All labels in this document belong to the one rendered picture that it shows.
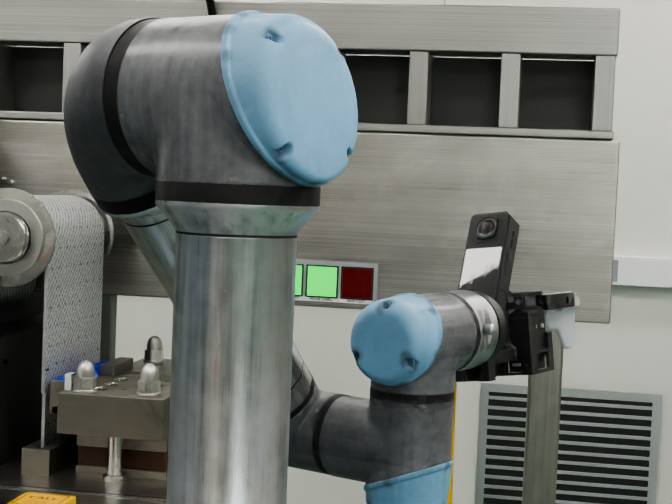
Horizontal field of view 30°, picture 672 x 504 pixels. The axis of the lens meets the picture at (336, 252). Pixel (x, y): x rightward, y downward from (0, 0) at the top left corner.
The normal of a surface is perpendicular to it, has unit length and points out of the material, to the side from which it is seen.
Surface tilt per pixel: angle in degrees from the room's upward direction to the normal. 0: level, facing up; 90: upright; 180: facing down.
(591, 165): 90
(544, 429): 90
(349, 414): 48
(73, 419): 90
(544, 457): 90
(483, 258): 63
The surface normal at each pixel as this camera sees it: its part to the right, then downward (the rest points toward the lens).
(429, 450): 0.37, 0.07
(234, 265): 0.10, 0.06
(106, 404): -0.17, 0.04
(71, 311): 0.99, 0.05
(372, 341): -0.56, 0.02
